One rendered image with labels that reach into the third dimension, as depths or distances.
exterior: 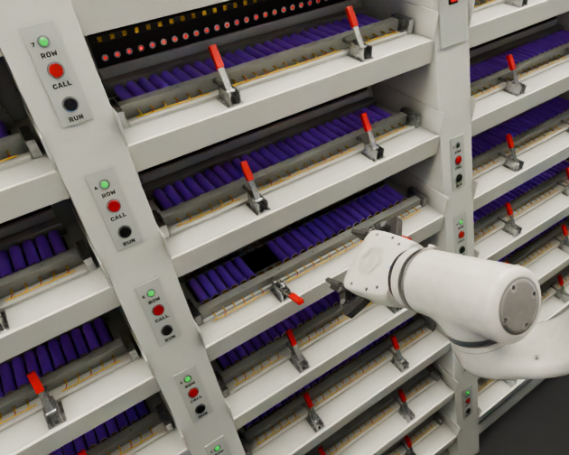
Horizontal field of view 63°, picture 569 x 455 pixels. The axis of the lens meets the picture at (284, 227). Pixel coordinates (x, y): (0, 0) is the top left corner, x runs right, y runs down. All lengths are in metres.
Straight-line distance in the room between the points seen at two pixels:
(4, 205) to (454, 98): 0.83
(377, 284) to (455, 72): 0.54
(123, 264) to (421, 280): 0.43
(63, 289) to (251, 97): 0.41
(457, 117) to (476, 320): 0.61
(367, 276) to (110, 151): 0.40
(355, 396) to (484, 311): 0.74
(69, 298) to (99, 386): 0.19
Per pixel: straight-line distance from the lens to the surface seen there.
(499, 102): 1.20
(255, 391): 1.01
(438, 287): 0.56
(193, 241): 0.78
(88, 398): 0.88
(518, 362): 0.60
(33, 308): 0.78
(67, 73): 0.67
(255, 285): 0.90
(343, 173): 0.89
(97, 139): 0.69
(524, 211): 1.48
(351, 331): 1.09
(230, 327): 0.88
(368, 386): 1.23
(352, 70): 0.86
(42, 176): 0.69
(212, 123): 0.73
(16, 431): 0.90
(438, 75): 1.00
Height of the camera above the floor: 1.45
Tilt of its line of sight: 27 degrees down
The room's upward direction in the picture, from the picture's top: 14 degrees counter-clockwise
